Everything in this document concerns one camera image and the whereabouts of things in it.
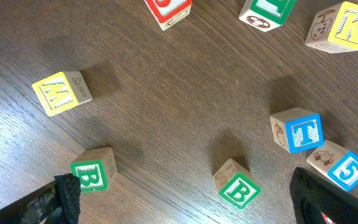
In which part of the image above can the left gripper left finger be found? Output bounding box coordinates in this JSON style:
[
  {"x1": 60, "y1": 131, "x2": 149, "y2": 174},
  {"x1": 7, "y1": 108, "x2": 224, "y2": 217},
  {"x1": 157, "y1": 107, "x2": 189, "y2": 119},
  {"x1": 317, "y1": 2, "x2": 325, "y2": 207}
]
[{"x1": 0, "y1": 174, "x2": 81, "y2": 224}]

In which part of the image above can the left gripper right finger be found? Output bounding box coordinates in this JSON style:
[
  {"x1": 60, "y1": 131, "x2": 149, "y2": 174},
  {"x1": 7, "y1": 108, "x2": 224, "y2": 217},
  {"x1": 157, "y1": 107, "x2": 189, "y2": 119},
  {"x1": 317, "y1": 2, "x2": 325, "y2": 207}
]
[{"x1": 290, "y1": 167, "x2": 358, "y2": 223}]

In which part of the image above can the yellow block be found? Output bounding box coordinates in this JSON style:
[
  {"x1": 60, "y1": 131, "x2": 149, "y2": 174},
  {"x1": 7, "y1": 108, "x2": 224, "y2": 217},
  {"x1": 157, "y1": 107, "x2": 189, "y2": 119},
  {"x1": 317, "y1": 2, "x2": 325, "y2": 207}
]
[
  {"x1": 32, "y1": 71, "x2": 93, "y2": 117},
  {"x1": 305, "y1": 1, "x2": 358, "y2": 54}
]

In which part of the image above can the red 6 block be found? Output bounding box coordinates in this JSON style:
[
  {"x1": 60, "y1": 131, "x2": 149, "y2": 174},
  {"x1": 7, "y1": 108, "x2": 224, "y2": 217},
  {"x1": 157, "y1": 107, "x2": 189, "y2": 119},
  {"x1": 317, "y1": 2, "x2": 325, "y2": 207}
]
[{"x1": 145, "y1": 0, "x2": 193, "y2": 30}]

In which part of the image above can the green B block upper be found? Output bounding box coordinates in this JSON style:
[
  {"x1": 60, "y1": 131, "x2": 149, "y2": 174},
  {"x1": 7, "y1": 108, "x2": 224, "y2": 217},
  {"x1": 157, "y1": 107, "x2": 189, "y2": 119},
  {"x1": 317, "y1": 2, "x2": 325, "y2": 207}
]
[{"x1": 213, "y1": 158, "x2": 261, "y2": 210}]

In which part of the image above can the yellow block far left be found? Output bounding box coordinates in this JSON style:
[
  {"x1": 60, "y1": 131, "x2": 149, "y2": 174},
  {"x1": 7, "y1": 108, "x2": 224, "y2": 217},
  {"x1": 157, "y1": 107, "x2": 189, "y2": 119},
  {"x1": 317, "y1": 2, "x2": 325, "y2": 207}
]
[{"x1": 32, "y1": 71, "x2": 93, "y2": 117}]

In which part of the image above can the blue T block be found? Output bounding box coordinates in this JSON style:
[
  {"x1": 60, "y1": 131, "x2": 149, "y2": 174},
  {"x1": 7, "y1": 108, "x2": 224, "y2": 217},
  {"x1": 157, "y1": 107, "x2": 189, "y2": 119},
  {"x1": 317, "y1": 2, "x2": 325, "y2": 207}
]
[{"x1": 270, "y1": 107, "x2": 324, "y2": 154}]

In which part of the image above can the yellow block upper left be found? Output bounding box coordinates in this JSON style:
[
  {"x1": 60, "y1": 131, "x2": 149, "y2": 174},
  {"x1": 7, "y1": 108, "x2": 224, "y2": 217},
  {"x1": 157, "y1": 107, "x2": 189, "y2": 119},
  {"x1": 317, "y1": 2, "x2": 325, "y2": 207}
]
[{"x1": 305, "y1": 1, "x2": 358, "y2": 54}]

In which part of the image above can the blue 5 block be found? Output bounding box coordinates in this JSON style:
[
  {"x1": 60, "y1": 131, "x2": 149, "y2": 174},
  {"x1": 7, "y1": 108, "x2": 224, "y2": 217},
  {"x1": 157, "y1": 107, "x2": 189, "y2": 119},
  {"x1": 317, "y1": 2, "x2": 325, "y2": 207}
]
[{"x1": 306, "y1": 140, "x2": 358, "y2": 192}]

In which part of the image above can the green J block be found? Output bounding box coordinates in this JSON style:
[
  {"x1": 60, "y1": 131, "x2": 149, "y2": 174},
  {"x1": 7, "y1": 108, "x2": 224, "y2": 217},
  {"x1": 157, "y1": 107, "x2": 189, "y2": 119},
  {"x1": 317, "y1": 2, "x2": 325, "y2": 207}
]
[{"x1": 239, "y1": 0, "x2": 296, "y2": 32}]

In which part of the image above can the green b block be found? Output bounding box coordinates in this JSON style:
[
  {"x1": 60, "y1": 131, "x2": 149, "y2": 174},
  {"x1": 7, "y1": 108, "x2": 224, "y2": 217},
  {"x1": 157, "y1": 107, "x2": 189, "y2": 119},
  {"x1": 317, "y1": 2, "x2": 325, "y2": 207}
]
[
  {"x1": 70, "y1": 147, "x2": 117, "y2": 192},
  {"x1": 213, "y1": 158, "x2": 261, "y2": 210}
]

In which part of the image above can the red Y block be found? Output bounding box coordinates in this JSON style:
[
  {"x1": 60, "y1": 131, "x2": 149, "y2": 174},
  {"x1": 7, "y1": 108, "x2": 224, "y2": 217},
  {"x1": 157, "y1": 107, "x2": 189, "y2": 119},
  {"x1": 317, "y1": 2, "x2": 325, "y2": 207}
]
[{"x1": 322, "y1": 213, "x2": 335, "y2": 224}]

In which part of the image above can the green B block lower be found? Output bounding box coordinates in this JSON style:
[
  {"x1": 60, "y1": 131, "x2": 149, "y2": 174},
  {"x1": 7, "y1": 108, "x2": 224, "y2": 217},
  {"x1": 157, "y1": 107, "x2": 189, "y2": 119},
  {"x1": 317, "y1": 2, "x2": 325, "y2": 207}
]
[{"x1": 70, "y1": 147, "x2": 117, "y2": 192}]

